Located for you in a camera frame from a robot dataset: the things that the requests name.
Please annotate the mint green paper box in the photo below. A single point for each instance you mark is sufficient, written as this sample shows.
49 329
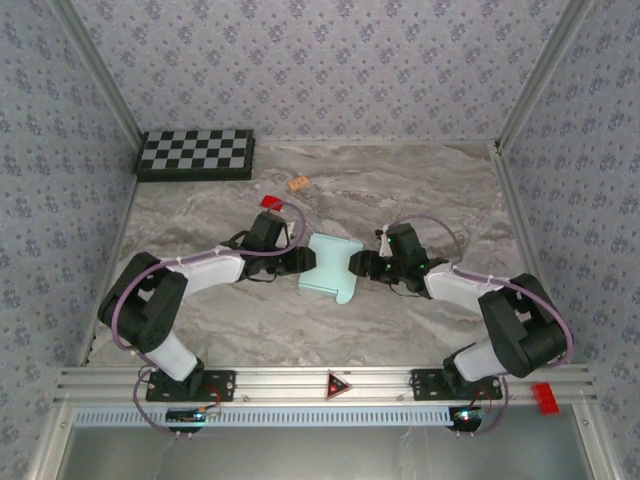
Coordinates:
332 270

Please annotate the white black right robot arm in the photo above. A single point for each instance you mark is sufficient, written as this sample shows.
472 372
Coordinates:
450 285

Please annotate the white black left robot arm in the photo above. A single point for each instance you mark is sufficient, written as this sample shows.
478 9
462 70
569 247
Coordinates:
210 265

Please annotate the red plastic block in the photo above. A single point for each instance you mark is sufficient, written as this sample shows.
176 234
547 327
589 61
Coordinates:
271 202

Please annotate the wooden block with tiger print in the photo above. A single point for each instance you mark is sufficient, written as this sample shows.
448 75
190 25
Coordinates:
298 182

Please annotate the black grey chessboard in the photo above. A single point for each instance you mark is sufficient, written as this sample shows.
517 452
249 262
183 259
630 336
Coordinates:
195 152

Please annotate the red black triangle emblem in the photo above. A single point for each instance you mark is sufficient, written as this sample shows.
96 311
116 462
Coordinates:
338 386

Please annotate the grey metal bottom panel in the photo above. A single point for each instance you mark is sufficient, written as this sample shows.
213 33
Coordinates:
325 455

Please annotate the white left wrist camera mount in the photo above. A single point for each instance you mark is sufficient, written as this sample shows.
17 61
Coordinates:
290 227

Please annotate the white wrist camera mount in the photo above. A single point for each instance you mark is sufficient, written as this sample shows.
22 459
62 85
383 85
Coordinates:
382 231
290 227

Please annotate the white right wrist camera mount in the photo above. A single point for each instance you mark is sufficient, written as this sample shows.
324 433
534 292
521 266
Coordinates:
382 231

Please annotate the aluminium right side rail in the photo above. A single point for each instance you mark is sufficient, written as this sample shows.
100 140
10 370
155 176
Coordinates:
520 210

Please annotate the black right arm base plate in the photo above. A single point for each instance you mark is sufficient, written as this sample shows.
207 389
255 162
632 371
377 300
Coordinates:
425 385

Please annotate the aluminium front frame rail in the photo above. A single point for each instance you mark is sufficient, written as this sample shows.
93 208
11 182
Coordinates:
285 382

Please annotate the aluminium left side rail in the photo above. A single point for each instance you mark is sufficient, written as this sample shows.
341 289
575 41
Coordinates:
117 240

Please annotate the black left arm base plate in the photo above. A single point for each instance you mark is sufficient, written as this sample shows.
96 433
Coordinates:
220 385

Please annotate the aluminium right corner post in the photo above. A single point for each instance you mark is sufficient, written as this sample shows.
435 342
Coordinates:
545 75

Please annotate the aluminium corner post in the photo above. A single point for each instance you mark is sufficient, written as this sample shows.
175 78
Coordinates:
545 75
97 75

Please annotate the aluminium left corner post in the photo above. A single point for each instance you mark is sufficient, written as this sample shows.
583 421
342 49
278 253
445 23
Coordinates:
97 75

